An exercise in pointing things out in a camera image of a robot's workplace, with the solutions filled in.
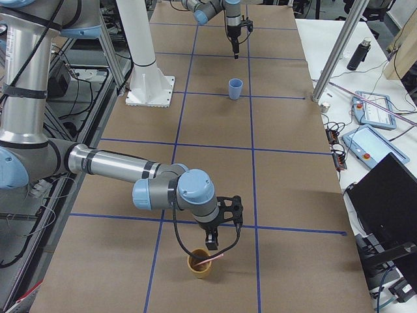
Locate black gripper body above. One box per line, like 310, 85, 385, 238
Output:
227, 25, 240, 40
199, 220, 222, 242

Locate far teach pendant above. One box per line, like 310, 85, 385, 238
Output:
352, 91, 397, 130

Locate pink chopstick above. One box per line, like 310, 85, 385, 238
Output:
196, 253, 224, 265

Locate white pedestal column base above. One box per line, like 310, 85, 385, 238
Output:
117, 0, 175, 108

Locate orange black connector block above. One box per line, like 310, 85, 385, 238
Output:
325, 128, 347, 172

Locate blue plastic cup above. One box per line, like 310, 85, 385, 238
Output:
229, 78, 244, 100

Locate black water bottle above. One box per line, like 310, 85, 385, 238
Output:
347, 37, 371, 71

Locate near teach pendant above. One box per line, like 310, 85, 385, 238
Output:
342, 125, 410, 169

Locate wooden board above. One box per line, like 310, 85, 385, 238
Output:
384, 21, 416, 80

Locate yellow plastic cup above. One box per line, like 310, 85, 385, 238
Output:
187, 248, 212, 279

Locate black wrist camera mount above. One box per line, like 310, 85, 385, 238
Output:
216, 196, 244, 231

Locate aluminium frame post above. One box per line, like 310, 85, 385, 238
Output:
312, 0, 369, 102

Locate black power box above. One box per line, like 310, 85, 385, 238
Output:
48, 61, 71, 98

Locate teach pendant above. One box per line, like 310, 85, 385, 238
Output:
342, 125, 410, 169
352, 91, 397, 130

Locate black monitor stand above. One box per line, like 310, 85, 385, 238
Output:
355, 234, 416, 277

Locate black laptop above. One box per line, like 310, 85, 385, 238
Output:
347, 153, 416, 245

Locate small metal cylinder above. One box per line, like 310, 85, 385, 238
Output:
319, 102, 330, 113

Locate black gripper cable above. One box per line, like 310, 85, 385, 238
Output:
171, 195, 242, 259

